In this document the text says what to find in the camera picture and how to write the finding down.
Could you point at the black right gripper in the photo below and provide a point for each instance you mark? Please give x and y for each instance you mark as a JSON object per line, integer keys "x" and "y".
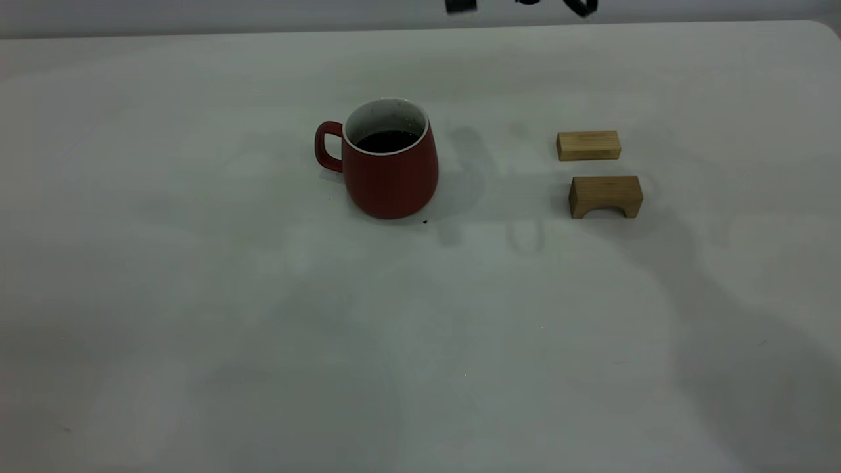
{"x": 460, "y": 5}

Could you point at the red ceramic mug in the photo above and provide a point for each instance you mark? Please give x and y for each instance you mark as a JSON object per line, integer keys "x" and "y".
{"x": 391, "y": 177}

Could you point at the rectangular wooden block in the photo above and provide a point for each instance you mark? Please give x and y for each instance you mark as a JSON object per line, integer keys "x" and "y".
{"x": 588, "y": 146}

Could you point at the arched wooden block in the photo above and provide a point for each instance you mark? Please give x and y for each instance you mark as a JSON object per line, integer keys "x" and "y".
{"x": 604, "y": 190}

